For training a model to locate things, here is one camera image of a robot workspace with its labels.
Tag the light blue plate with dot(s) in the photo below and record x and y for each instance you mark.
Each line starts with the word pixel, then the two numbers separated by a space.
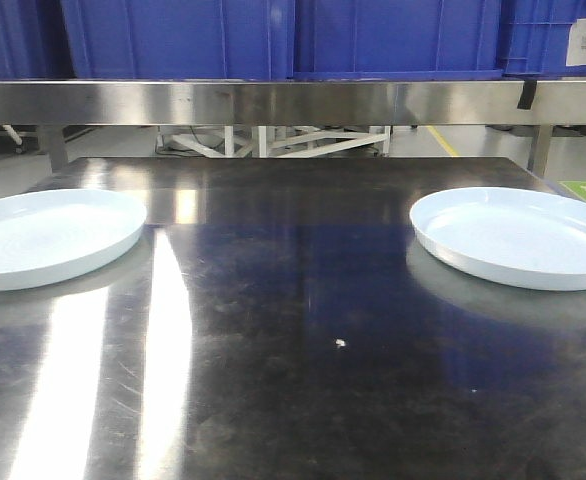
pixel 515 237
pixel 51 236

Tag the left steel shelf leg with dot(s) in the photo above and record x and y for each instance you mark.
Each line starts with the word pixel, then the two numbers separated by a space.
pixel 52 142

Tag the steel shelf leg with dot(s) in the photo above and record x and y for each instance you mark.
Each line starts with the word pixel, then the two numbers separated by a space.
pixel 52 142
pixel 539 149

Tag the right steel shelf leg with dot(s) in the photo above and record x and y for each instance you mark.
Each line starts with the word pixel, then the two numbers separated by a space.
pixel 539 149

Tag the middle blue plastic bin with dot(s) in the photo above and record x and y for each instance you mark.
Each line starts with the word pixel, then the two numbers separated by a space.
pixel 397 40

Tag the blue plastic bin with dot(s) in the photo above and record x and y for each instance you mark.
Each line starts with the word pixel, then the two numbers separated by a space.
pixel 533 38
pixel 175 40
pixel 397 40

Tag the left blue plastic bin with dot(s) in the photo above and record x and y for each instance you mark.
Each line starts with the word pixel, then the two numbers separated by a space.
pixel 175 40

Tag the black tape strip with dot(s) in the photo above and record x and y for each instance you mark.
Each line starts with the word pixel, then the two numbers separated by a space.
pixel 528 94

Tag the right blue plastic bin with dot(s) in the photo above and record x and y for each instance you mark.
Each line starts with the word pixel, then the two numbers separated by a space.
pixel 533 38

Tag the white metal frame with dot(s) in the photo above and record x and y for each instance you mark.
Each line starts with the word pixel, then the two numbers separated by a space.
pixel 270 141

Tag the stainless steel shelf rail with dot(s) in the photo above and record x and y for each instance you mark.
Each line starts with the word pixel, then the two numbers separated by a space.
pixel 364 103

